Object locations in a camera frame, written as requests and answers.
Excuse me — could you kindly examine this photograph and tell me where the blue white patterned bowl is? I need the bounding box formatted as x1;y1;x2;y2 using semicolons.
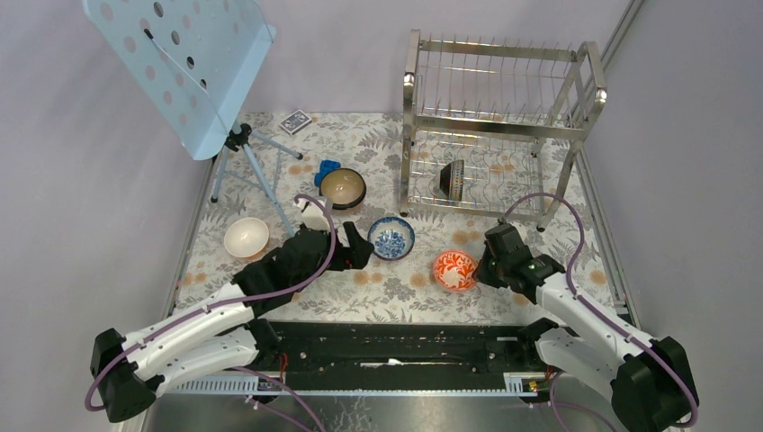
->
367;216;416;261

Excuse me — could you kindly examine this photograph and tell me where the orange patterned bowl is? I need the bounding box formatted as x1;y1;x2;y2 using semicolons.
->
433;249;478;293

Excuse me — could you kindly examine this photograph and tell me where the orange white bowl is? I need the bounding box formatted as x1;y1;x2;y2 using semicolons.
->
223;217;270;258

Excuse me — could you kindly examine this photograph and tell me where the stainless steel dish rack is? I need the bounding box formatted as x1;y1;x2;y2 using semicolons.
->
399;29;608;230

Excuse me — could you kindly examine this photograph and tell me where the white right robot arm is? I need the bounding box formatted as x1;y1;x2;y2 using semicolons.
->
474;224;699;431

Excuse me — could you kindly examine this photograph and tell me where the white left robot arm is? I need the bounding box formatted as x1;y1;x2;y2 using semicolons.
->
85;222;374;423

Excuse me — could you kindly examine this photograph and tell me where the dark striped bowl in rack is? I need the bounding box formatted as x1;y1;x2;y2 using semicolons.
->
439;159;465;202

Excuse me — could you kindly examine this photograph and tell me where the blue plastic toy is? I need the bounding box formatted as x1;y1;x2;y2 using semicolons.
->
313;159;341;187

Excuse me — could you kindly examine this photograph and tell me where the floral patterned table mat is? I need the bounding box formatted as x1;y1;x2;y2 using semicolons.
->
175;112;624;324

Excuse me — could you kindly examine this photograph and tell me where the blue playing card box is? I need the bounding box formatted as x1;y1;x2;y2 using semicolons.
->
279;110;312;136

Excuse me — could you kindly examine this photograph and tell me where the light blue perforated music stand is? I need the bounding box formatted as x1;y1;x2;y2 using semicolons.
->
82;0;302;234

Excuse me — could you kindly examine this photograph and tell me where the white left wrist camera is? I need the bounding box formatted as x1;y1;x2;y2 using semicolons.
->
294;198;329;231

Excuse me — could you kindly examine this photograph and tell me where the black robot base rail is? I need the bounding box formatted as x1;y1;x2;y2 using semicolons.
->
243;318;556;393

